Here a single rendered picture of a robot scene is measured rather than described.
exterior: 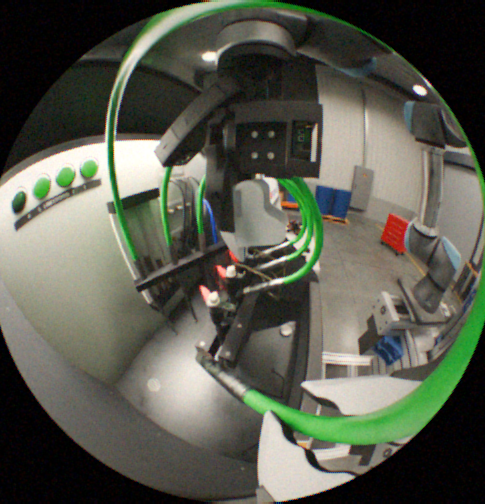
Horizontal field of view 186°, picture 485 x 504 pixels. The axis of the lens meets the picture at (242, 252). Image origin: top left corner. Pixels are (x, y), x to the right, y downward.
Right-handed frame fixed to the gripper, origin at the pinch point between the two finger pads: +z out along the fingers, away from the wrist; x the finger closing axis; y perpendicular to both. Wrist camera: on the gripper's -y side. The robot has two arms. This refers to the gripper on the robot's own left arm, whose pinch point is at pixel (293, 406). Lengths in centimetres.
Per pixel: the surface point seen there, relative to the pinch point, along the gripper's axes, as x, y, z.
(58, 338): -37.5, -14.8, 19.8
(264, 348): 5.5, 19.2, 38.8
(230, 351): -2.7, 6.9, 26.6
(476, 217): 572, 267, -209
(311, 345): 13.8, 19.5, 24.1
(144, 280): -11.2, -17.4, 30.1
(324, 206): 411, -18, 260
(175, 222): 3, -33, 43
